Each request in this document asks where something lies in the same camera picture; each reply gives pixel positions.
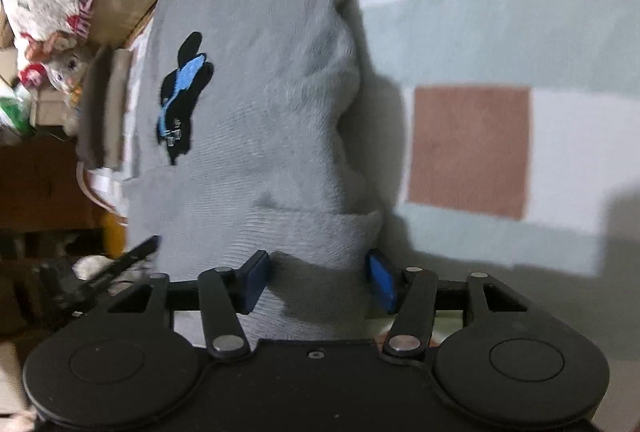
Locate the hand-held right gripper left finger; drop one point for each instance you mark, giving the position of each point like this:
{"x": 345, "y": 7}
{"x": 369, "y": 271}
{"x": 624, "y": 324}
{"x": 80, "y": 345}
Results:
{"x": 256, "y": 277}

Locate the green and white package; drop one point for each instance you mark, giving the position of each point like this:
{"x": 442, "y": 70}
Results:
{"x": 12, "y": 112}

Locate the grey plush toy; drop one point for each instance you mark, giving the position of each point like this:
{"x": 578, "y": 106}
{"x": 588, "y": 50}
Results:
{"x": 65, "y": 65}

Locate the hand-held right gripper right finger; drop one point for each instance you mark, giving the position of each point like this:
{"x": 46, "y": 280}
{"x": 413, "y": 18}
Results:
{"x": 382, "y": 284}

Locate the checked pink white green blanket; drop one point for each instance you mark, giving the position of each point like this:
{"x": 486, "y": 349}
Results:
{"x": 470, "y": 152}

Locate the dark wooden cabinet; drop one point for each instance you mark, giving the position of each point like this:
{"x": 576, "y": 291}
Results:
{"x": 35, "y": 182}

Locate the white cloth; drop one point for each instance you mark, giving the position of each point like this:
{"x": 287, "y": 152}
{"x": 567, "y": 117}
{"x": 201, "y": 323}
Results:
{"x": 107, "y": 184}

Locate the yellow container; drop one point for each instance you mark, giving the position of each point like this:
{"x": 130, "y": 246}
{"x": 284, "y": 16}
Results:
{"x": 114, "y": 234}

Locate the grey-brown folded cloth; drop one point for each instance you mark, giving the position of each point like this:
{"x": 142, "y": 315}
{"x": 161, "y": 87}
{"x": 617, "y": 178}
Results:
{"x": 100, "y": 122}

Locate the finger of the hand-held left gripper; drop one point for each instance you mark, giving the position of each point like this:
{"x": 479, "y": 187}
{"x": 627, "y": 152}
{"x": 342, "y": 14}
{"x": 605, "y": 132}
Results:
{"x": 125, "y": 262}

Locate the grey sweater with black print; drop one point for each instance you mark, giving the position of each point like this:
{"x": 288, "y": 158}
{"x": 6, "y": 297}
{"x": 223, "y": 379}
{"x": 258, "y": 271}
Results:
{"x": 280, "y": 87}

